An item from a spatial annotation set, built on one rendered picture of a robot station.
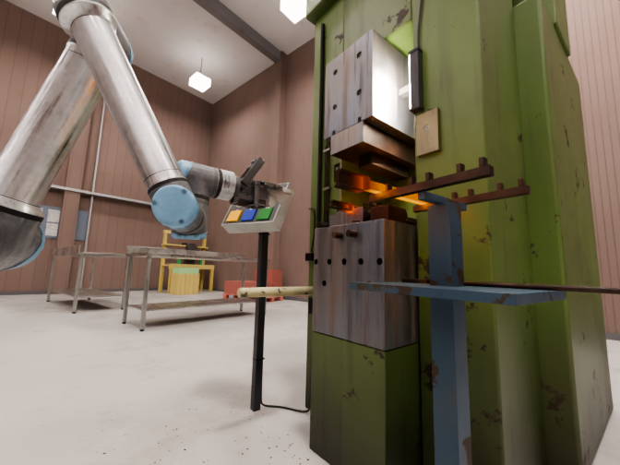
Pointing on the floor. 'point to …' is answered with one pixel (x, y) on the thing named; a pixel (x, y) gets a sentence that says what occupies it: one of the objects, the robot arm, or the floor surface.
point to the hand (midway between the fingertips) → (285, 192)
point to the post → (259, 325)
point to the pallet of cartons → (255, 284)
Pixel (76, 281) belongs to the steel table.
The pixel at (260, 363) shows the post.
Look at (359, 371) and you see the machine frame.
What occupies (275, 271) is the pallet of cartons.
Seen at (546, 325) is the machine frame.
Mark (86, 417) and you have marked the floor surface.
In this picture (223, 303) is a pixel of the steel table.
